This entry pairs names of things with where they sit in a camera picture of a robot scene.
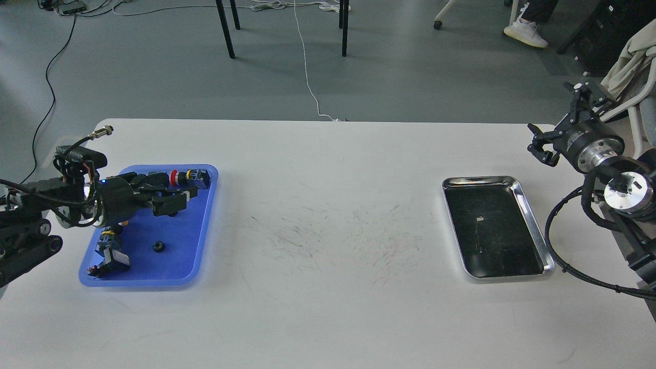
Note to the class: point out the white sneaker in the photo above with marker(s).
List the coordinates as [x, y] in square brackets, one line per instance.
[526, 33]

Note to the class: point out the white chair frame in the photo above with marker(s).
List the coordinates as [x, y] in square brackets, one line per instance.
[634, 118]

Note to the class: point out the black table leg right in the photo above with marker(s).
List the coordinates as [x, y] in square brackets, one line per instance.
[343, 23]

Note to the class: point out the black cabinet at right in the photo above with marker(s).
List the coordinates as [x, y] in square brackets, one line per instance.
[600, 38]

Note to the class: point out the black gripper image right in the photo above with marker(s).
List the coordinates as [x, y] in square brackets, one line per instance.
[585, 142]

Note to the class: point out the black table leg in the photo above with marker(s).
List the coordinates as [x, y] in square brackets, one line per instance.
[343, 23]
[224, 24]

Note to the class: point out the black white switch module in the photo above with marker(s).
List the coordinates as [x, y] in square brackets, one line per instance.
[113, 260]

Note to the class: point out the red emergency stop button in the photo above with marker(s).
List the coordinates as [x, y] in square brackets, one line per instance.
[185, 178]

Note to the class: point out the beige cloth on chair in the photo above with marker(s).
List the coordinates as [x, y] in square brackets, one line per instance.
[633, 58]

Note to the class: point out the silver metal tray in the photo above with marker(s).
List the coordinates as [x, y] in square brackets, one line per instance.
[497, 235]

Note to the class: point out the black table leg left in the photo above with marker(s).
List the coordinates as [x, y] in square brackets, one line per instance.
[224, 24]

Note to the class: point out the blue plastic tray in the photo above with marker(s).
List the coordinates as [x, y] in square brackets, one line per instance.
[184, 235]

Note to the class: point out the black power strip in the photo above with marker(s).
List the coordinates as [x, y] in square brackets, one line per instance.
[71, 7]

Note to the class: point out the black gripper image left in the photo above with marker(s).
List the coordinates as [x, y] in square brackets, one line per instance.
[122, 195]

